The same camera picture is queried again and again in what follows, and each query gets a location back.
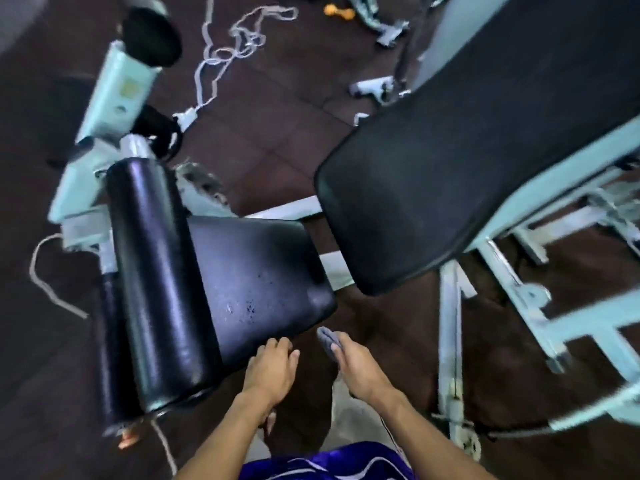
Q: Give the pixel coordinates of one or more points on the large black foam roller pad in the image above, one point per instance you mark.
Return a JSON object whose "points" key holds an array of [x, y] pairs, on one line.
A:
{"points": [[160, 284]]}

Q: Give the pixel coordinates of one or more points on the person's right hand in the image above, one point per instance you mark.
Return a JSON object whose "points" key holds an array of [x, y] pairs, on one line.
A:
{"points": [[361, 370]]}

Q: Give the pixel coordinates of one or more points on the person's left hand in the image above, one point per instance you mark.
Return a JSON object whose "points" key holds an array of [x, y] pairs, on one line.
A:
{"points": [[270, 370]]}

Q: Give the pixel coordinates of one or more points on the black padded bench seat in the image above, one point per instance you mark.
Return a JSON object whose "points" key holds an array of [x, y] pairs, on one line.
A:
{"points": [[260, 279]]}

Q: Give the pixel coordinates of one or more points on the person's right forearm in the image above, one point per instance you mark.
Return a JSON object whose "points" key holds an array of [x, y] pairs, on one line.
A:
{"points": [[425, 439]]}

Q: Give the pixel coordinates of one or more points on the pale green machine frame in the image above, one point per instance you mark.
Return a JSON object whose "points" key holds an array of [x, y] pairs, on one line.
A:
{"points": [[385, 17]]}

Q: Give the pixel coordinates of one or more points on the pale green bench frame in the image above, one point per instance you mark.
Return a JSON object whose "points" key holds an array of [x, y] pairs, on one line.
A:
{"points": [[530, 294]]}

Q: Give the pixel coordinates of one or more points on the orange dumbbell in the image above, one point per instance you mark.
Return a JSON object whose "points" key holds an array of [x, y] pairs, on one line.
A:
{"points": [[339, 11]]}

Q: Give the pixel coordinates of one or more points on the pale green machine foot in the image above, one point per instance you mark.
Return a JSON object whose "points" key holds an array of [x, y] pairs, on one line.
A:
{"points": [[372, 88]]}

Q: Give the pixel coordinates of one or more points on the black round roller pad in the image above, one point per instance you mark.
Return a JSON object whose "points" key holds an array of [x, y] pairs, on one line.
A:
{"points": [[150, 34]]}

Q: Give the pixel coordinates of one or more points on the small black foam roller pad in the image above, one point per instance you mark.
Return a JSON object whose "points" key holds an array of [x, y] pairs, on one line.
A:
{"points": [[112, 354]]}

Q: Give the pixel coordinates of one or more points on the grey cleaning cloth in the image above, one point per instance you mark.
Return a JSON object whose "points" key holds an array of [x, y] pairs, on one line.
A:
{"points": [[327, 339]]}

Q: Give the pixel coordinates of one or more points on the person's left forearm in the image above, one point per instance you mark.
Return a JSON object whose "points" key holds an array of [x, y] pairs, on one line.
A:
{"points": [[223, 441]]}

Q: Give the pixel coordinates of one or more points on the person's left fingers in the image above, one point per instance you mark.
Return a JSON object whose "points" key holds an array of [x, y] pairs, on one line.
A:
{"points": [[277, 347]]}

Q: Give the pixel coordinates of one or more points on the black padded bench backrest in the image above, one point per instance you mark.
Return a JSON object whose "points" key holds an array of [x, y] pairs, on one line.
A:
{"points": [[465, 139]]}

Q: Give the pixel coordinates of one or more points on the person's right fingers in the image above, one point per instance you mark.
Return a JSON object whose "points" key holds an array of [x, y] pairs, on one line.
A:
{"points": [[340, 344]]}

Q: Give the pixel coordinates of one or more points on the blue patterned shorts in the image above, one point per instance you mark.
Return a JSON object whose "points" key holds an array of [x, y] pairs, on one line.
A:
{"points": [[330, 464]]}

